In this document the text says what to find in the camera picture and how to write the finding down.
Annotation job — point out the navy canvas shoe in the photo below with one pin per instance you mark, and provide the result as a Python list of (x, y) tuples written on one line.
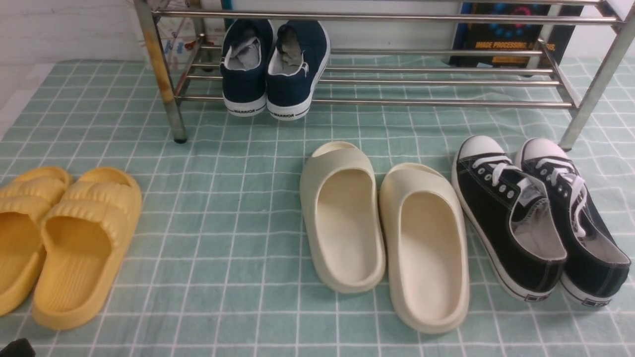
[(245, 52), (298, 61)]

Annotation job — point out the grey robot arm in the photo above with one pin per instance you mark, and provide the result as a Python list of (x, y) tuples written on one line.
[(18, 348)]

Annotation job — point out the colourful paper behind rack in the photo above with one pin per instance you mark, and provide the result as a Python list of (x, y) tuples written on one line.
[(178, 38)]

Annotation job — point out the metal shoe rack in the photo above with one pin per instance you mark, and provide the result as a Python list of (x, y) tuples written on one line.
[(200, 80)]

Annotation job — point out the left cream slipper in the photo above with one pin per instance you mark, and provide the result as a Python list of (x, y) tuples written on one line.
[(339, 203)]

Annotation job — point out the cream slipper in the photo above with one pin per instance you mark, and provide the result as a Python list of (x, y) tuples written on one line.
[(425, 235), (339, 203)]

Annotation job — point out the right cream slipper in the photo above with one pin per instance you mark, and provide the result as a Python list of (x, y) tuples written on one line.
[(425, 235)]

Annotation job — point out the green checkered tablecloth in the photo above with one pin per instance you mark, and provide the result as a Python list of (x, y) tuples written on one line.
[(220, 265)]

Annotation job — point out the left black canvas sneaker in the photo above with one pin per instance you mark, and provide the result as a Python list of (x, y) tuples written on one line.
[(511, 213)]

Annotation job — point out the black canvas sneaker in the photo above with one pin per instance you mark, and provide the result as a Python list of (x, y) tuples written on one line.
[(511, 213), (596, 268)]

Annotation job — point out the dark image processing book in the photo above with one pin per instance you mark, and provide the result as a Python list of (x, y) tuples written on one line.
[(510, 37)]

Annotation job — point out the right yellow slipper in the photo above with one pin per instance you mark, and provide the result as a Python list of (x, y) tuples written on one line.
[(86, 236)]

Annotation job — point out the yellow slipper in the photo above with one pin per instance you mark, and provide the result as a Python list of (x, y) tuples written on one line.
[(86, 236), (24, 202)]

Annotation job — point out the left yellow slipper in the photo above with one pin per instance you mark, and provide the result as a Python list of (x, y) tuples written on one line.
[(24, 202)]

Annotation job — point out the right black canvas sneaker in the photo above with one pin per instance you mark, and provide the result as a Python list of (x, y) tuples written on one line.
[(596, 268)]

